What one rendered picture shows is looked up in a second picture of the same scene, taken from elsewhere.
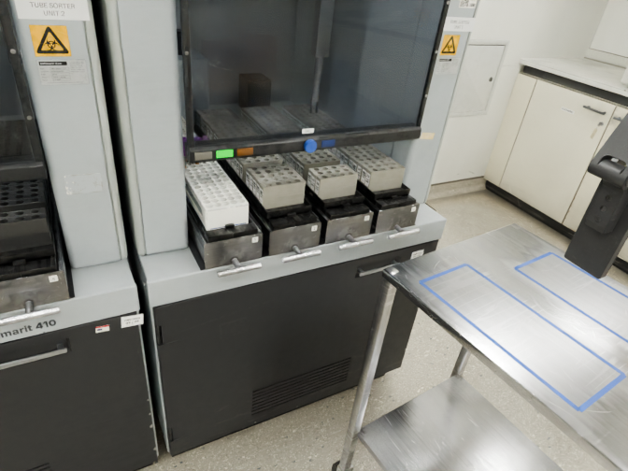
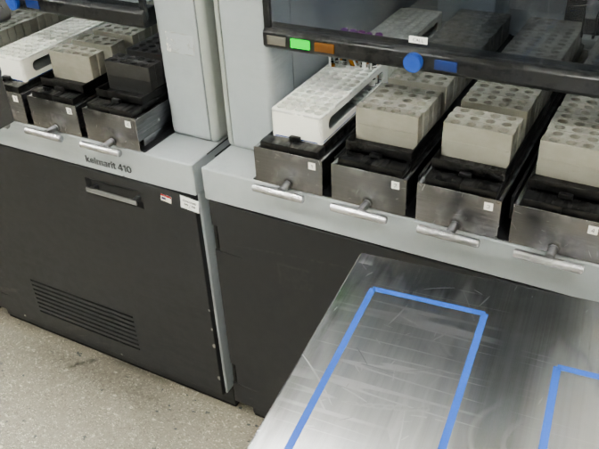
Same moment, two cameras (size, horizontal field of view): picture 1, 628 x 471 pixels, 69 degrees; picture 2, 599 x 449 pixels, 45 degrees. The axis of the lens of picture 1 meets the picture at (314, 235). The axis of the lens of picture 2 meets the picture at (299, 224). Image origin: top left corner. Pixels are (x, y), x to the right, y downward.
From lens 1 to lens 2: 0.87 m
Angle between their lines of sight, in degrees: 51
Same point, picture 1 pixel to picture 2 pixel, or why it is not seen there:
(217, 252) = (267, 163)
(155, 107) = not seen: outside the picture
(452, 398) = not seen: outside the picture
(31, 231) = (138, 77)
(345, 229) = (448, 209)
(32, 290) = (114, 128)
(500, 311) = (402, 379)
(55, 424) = (135, 279)
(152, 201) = (238, 83)
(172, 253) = not seen: hidden behind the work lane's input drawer
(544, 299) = (508, 421)
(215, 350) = (274, 295)
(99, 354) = (165, 226)
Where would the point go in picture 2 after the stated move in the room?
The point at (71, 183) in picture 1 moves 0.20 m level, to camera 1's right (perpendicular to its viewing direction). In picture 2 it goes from (170, 40) to (214, 73)
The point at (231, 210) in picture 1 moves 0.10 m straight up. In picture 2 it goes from (298, 119) to (295, 64)
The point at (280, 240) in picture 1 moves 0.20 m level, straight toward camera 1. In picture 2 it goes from (346, 183) to (244, 224)
